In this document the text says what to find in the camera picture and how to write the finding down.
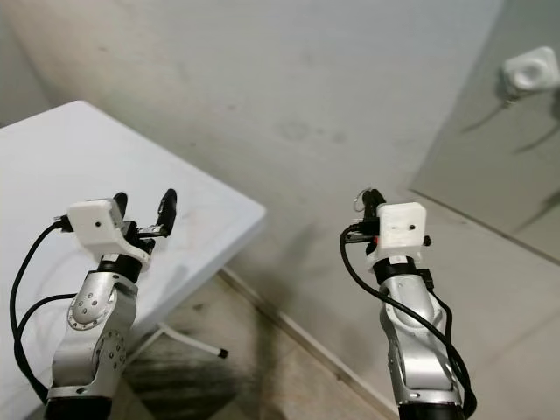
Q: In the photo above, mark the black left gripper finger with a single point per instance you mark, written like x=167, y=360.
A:
x=168, y=208
x=120, y=203

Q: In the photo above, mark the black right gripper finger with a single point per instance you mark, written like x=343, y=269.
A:
x=380, y=206
x=368, y=210

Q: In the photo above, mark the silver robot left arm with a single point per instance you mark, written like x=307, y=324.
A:
x=92, y=350

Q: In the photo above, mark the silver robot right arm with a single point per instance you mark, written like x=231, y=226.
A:
x=411, y=350

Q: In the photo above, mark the white table leg black cap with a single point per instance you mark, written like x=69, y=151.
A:
x=188, y=343

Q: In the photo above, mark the white marble baseboard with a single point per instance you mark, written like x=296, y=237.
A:
x=308, y=346

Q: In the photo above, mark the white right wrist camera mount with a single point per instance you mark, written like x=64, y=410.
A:
x=398, y=229

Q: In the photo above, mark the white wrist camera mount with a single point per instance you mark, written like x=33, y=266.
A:
x=92, y=223
x=398, y=229

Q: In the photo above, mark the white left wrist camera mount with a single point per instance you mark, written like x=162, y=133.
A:
x=92, y=223

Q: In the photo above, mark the white wall hook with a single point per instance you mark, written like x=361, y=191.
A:
x=534, y=72

